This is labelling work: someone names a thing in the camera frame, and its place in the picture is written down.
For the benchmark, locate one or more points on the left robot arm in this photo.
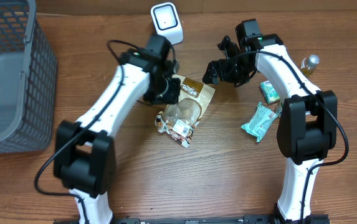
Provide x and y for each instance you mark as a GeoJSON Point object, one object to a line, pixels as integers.
{"type": "Point", "coordinates": [84, 150]}

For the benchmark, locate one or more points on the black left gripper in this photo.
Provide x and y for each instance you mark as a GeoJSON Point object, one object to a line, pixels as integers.
{"type": "Point", "coordinates": [171, 98]}

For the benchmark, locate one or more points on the brown white snack bag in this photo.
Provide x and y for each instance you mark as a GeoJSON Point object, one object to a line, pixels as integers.
{"type": "Point", "coordinates": [181, 119]}

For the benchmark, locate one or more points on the white barcode scanner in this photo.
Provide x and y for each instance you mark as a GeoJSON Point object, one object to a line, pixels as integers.
{"type": "Point", "coordinates": [166, 22]}

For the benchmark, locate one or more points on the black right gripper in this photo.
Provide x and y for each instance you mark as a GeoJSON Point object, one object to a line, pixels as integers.
{"type": "Point", "coordinates": [225, 66]}

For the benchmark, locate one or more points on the teal snack packet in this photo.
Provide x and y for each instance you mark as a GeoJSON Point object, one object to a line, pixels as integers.
{"type": "Point", "coordinates": [260, 122]}

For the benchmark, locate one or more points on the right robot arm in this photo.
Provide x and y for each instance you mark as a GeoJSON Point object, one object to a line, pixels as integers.
{"type": "Point", "coordinates": [307, 126]}

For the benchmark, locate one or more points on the Kleenex tissue pack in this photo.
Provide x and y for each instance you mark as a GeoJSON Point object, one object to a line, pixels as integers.
{"type": "Point", "coordinates": [269, 92]}

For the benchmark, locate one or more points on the yellow liquid bottle grey cap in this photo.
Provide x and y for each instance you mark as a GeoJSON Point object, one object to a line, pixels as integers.
{"type": "Point", "coordinates": [309, 64]}

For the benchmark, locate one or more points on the grey plastic mesh basket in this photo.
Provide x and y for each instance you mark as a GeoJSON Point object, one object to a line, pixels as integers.
{"type": "Point", "coordinates": [28, 79]}

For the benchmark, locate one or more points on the green lid white jar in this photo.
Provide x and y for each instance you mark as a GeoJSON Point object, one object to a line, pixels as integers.
{"type": "Point", "coordinates": [278, 109]}

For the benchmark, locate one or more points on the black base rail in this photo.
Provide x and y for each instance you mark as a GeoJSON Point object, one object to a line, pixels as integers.
{"type": "Point", "coordinates": [246, 219]}

